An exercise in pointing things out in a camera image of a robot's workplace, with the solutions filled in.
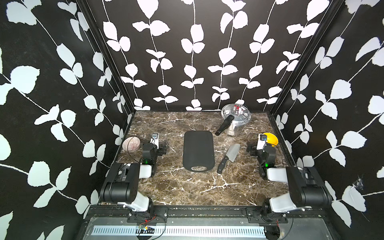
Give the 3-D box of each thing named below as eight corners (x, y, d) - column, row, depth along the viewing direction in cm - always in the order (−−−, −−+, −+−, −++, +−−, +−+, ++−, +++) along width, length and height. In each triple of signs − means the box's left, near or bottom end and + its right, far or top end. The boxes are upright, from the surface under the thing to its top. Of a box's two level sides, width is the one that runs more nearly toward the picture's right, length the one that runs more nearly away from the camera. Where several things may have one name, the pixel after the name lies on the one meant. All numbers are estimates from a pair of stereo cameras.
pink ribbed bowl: (122, 152, 98) (119, 149, 95) (127, 140, 104) (124, 136, 101) (140, 152, 98) (138, 149, 95) (143, 140, 104) (141, 136, 101)
